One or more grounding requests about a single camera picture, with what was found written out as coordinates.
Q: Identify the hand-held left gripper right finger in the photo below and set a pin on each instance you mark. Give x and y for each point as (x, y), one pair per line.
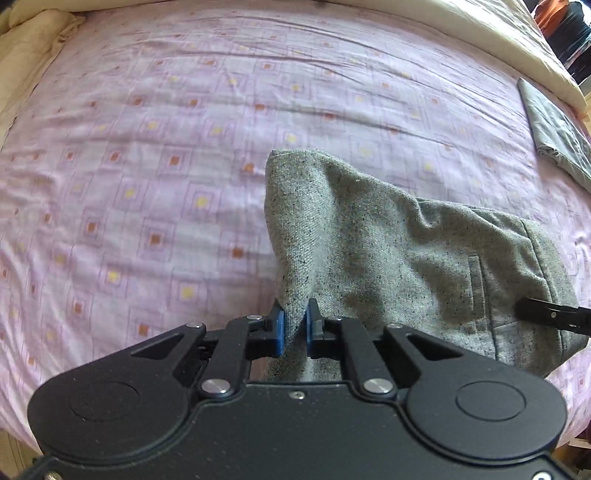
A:
(310, 331)

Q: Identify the dark garment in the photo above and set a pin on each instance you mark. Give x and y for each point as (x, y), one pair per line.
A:
(577, 41)

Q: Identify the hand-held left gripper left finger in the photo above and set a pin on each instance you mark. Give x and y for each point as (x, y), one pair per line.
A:
(279, 333)

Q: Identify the folded plain grey pants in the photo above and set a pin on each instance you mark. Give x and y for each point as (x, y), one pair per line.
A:
(561, 134)

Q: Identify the cream duvet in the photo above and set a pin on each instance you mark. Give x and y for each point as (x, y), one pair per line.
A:
(498, 41)

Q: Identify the purple patterned bed sheet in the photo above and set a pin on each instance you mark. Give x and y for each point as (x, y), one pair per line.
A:
(161, 161)

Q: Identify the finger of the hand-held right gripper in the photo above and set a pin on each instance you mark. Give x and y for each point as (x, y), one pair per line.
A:
(549, 315)

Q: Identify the speckled grey pants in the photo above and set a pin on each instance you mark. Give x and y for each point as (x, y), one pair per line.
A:
(383, 258)

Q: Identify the cream crumpled bedding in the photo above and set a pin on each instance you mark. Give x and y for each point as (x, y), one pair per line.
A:
(32, 55)

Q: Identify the orange garment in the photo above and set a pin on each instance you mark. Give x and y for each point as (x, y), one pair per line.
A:
(549, 11)

